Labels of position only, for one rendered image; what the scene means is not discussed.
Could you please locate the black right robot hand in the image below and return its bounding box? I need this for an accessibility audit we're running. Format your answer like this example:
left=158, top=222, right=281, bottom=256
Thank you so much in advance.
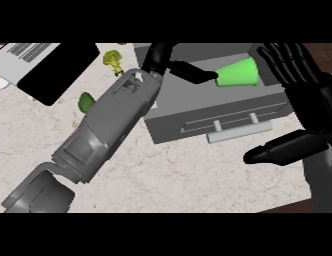
left=242, top=42, right=332, bottom=167

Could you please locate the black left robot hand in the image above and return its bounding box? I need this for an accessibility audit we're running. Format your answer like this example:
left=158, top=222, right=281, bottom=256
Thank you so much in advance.
left=140, top=42, right=220, bottom=85

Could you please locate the green cup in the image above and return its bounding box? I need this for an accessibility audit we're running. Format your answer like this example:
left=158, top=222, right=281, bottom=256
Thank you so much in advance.
left=214, top=56, right=261, bottom=88

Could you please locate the grey drawer box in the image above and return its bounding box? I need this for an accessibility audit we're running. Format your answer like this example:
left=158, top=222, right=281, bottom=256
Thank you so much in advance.
left=133, top=42, right=332, bottom=122

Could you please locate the yellow-green broccoli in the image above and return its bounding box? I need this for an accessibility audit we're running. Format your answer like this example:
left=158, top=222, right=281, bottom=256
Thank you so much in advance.
left=102, top=49, right=127, bottom=77

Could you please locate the green vegetable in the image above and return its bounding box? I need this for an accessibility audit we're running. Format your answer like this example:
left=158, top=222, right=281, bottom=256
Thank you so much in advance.
left=77, top=91, right=97, bottom=114

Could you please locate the small white object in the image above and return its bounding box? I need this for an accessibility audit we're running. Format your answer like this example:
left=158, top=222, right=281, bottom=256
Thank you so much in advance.
left=0, top=77, right=13, bottom=91

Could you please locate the grey drawer front with handle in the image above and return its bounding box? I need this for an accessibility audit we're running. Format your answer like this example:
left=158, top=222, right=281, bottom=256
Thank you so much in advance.
left=145, top=92, right=298, bottom=145

